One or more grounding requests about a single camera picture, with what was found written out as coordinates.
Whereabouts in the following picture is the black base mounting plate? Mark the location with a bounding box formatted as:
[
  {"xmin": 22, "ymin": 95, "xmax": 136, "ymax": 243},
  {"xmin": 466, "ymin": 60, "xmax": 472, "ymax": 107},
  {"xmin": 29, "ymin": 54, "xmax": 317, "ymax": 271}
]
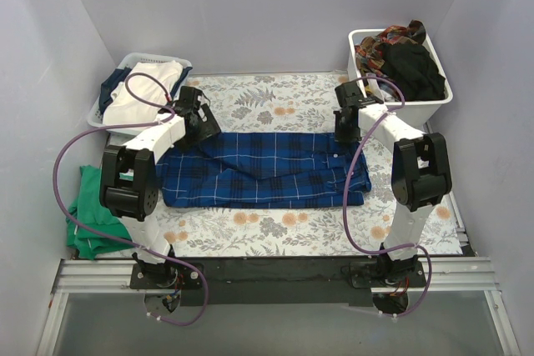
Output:
[{"xmin": 129, "ymin": 257, "xmax": 426, "ymax": 307}]

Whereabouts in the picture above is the blue plaid long sleeve shirt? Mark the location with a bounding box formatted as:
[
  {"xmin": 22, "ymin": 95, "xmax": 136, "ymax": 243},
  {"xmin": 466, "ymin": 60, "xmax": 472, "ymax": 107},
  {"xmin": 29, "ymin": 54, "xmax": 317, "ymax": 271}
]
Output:
[{"xmin": 156, "ymin": 133, "xmax": 371, "ymax": 209}]

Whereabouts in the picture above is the floral patterned table mat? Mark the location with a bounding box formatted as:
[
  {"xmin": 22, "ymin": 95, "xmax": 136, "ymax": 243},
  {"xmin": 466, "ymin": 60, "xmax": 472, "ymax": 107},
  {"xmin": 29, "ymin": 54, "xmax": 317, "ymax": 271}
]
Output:
[{"xmin": 101, "ymin": 73, "xmax": 464, "ymax": 258}]

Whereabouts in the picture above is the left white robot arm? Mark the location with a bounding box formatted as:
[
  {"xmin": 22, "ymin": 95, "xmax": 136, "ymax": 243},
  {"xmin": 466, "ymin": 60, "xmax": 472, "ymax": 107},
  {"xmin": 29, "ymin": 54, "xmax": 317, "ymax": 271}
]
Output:
[{"xmin": 100, "ymin": 86, "xmax": 220, "ymax": 289}]

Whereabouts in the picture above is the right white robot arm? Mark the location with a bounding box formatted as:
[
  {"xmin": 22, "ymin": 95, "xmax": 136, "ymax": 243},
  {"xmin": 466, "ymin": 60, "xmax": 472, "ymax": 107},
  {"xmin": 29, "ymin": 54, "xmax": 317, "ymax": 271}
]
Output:
[{"xmin": 335, "ymin": 81, "xmax": 452, "ymax": 288}]

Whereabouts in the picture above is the white crumpled garment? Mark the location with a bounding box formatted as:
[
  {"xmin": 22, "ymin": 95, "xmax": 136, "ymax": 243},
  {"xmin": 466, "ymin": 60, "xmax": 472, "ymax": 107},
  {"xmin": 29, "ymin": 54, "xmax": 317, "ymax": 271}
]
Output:
[{"xmin": 365, "ymin": 73, "xmax": 397, "ymax": 103}]

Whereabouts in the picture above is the black crumpled shirt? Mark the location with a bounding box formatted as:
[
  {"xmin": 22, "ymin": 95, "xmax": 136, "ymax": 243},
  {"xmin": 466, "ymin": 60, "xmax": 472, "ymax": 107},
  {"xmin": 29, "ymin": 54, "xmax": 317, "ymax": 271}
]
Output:
[{"xmin": 380, "ymin": 43, "xmax": 446, "ymax": 102}]

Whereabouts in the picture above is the brown plaid crumpled shirt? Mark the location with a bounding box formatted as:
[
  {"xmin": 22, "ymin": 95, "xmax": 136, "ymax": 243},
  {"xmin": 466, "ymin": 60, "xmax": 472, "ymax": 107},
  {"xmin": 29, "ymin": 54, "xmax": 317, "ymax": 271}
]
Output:
[{"xmin": 354, "ymin": 20, "xmax": 426, "ymax": 78}]

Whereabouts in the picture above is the folded green shirt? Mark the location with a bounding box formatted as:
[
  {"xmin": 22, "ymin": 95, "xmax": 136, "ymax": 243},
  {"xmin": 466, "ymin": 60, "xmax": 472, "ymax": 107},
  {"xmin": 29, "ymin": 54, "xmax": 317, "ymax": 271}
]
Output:
[{"xmin": 66, "ymin": 165, "xmax": 132, "ymax": 259}]

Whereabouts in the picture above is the folded white shirt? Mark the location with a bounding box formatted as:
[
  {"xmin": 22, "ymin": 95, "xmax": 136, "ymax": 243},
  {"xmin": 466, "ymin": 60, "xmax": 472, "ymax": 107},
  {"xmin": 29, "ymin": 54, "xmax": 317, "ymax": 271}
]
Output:
[{"xmin": 100, "ymin": 61, "xmax": 184, "ymax": 126}]

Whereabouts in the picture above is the white plastic bin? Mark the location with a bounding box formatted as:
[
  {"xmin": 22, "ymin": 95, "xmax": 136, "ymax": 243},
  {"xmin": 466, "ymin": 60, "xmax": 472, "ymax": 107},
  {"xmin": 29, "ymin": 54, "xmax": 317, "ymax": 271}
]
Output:
[{"xmin": 347, "ymin": 28, "xmax": 453, "ymax": 128}]

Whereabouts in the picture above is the folded navy shirt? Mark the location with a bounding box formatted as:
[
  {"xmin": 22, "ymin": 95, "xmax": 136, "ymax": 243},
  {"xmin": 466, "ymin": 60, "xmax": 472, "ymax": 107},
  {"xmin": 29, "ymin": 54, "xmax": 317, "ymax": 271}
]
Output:
[{"xmin": 98, "ymin": 67, "xmax": 193, "ymax": 112}]

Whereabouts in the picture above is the aluminium rail frame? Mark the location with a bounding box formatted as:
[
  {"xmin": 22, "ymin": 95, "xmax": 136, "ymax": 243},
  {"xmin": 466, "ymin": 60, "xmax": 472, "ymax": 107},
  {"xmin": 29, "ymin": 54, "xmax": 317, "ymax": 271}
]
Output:
[{"xmin": 34, "ymin": 122, "xmax": 522, "ymax": 356}]

